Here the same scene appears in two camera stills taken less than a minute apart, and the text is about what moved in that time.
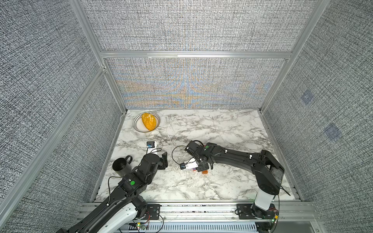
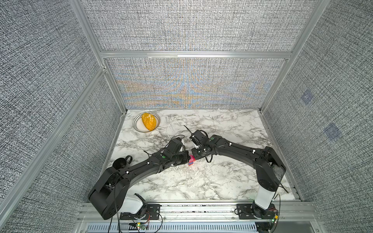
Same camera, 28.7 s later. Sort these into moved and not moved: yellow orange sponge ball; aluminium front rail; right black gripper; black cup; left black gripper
Moved: right black gripper; left black gripper
Not moved: yellow orange sponge ball; aluminium front rail; black cup
